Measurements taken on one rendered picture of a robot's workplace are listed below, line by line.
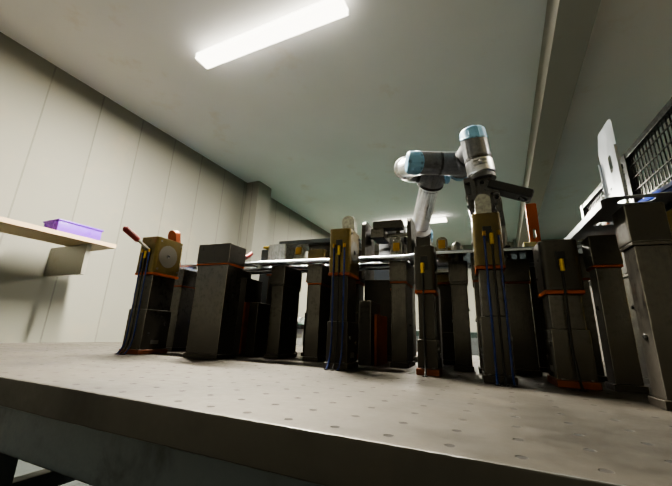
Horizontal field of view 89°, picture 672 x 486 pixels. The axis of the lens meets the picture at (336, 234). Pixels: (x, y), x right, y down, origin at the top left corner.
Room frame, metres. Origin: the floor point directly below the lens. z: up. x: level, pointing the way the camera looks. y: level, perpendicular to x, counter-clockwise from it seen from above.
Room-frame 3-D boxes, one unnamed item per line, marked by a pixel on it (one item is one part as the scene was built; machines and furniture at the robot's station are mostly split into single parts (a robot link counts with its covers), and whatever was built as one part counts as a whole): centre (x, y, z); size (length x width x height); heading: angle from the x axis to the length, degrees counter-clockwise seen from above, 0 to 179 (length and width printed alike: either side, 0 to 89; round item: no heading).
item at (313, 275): (1.11, 0.04, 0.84); 0.12 x 0.05 x 0.29; 159
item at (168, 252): (1.11, 0.59, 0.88); 0.14 x 0.09 x 0.36; 159
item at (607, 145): (0.80, -0.71, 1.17); 0.12 x 0.01 x 0.34; 159
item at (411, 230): (1.24, -0.20, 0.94); 0.18 x 0.13 x 0.49; 69
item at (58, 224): (2.42, 1.92, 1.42); 0.30 x 0.21 x 0.10; 154
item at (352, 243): (0.88, -0.02, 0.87); 0.12 x 0.07 x 0.35; 159
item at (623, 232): (0.50, -0.47, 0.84); 0.05 x 0.05 x 0.29; 69
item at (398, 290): (1.02, -0.20, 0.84); 0.12 x 0.05 x 0.29; 159
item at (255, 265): (1.08, -0.01, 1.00); 1.38 x 0.22 x 0.02; 69
